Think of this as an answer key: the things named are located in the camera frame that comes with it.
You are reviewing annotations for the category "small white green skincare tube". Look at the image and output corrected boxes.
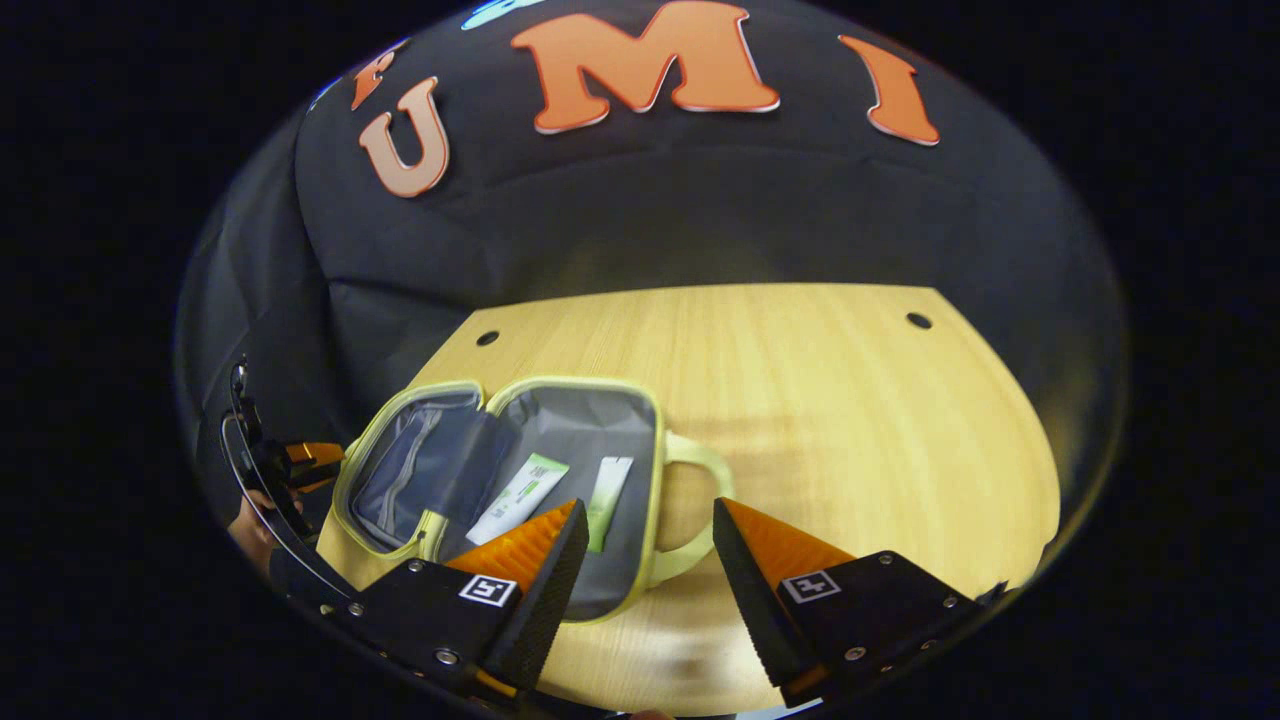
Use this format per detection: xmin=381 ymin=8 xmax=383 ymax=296
xmin=585 ymin=456 xmax=635 ymax=554

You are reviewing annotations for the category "black backdrop cloth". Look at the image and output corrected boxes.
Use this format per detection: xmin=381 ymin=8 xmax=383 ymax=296
xmin=175 ymin=0 xmax=1129 ymax=561

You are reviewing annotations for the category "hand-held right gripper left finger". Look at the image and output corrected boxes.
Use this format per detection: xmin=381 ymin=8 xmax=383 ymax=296
xmin=345 ymin=498 xmax=591 ymax=701

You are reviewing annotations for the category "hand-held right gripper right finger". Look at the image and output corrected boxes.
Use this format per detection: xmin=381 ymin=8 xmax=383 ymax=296
xmin=712 ymin=497 xmax=1006 ymax=706

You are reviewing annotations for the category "pale yellow suitcase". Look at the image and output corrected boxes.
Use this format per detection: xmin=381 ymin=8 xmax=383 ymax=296
xmin=332 ymin=376 xmax=734 ymax=623

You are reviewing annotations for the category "large green white skincare tube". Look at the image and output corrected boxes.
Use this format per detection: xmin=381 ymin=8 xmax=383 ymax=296
xmin=466 ymin=453 xmax=570 ymax=547

